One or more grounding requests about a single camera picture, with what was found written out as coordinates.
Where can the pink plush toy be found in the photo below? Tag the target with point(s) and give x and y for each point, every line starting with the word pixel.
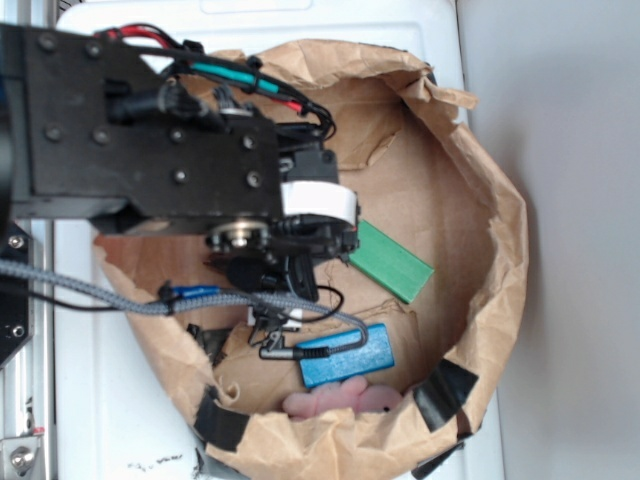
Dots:
pixel 355 393

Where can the green rectangular block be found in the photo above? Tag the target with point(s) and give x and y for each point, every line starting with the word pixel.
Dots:
pixel 389 264

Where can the black mounting plate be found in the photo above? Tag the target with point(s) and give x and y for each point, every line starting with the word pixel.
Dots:
pixel 16 322

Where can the aluminium frame rail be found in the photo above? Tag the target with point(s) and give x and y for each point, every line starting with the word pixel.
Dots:
pixel 28 431

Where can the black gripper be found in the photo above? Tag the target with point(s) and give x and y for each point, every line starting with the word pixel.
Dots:
pixel 277 210

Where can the brown paper bag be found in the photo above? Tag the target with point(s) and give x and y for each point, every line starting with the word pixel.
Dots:
pixel 425 181

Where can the white plastic bin lid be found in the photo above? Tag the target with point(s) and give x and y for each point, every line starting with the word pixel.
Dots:
pixel 114 421

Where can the blue rectangular block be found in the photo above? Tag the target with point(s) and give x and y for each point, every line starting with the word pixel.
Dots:
pixel 375 355

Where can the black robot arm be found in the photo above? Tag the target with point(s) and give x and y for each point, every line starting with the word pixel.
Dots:
pixel 142 135

